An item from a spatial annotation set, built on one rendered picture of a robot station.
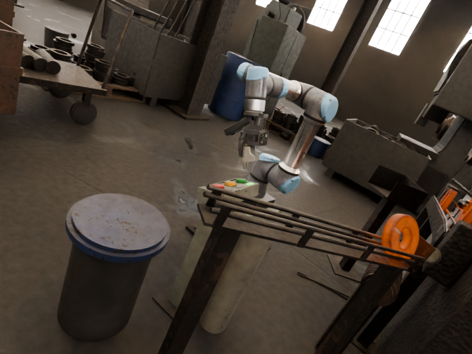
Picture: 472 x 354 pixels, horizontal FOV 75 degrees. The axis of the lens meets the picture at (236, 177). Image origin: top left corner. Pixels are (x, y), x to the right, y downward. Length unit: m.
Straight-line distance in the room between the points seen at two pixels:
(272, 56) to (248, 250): 3.87
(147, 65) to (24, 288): 2.83
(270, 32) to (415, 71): 7.59
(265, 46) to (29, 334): 4.31
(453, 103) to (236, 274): 3.43
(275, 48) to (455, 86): 2.24
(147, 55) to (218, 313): 3.04
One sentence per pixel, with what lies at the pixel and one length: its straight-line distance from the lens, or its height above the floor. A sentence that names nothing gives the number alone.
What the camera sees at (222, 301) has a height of 0.18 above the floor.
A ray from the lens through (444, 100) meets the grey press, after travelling 4.15.
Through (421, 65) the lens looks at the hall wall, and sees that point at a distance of 11.77.
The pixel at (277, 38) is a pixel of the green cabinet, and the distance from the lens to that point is 4.75.
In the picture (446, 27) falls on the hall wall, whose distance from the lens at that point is 11.97.
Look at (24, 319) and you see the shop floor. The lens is 1.33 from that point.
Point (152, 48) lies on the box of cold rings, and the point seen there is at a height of 0.64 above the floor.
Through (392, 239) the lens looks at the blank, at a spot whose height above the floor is 0.71.
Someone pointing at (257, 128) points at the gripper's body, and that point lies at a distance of 1.11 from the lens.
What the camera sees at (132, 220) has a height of 0.43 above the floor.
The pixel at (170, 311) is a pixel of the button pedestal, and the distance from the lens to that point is 1.41.
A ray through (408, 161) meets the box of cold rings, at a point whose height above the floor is 0.61.
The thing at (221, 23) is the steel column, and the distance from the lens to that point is 3.90.
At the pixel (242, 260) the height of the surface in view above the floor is 0.39.
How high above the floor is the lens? 1.05
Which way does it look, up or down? 22 degrees down
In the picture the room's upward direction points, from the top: 24 degrees clockwise
